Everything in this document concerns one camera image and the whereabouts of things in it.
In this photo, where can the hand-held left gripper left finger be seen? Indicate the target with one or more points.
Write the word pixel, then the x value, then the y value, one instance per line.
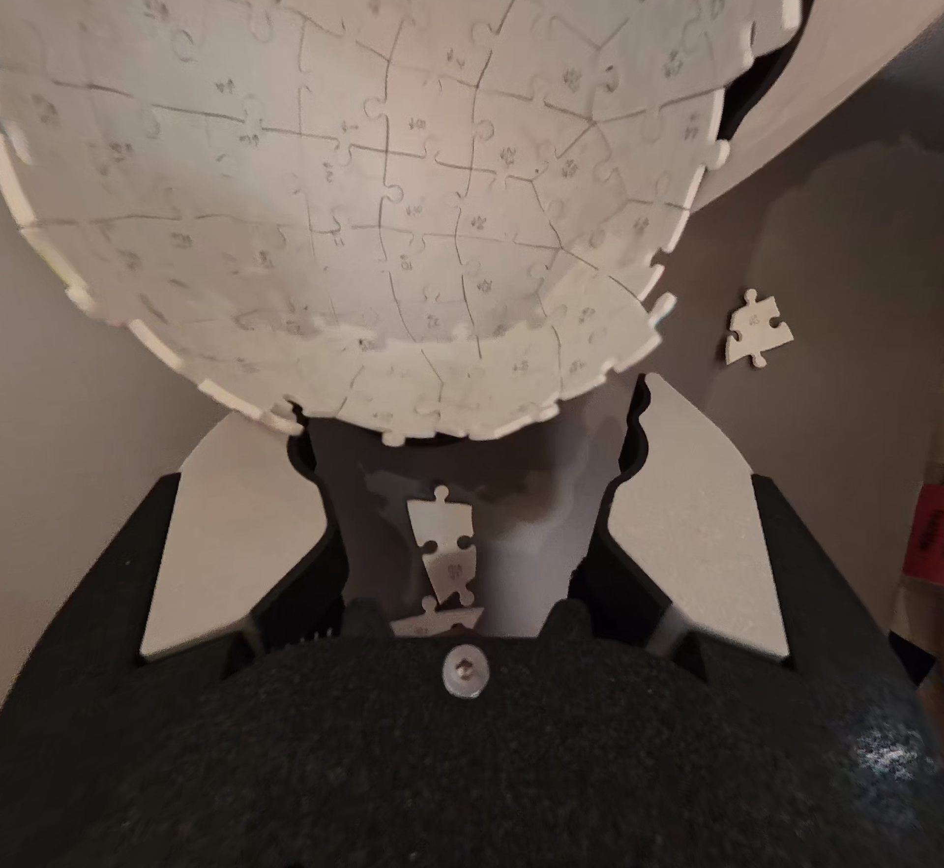
pixel 221 529

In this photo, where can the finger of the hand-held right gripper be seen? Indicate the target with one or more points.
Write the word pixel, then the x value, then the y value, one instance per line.
pixel 848 56

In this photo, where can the white puzzle piece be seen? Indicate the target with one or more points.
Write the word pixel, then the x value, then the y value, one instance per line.
pixel 442 521
pixel 759 329
pixel 435 621

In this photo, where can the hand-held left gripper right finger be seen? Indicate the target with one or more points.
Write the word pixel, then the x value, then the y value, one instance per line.
pixel 693 529

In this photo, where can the colourful puzzle ball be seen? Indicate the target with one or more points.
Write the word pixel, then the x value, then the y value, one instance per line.
pixel 369 145

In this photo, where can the red carton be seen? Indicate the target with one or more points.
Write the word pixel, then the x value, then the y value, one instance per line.
pixel 925 536

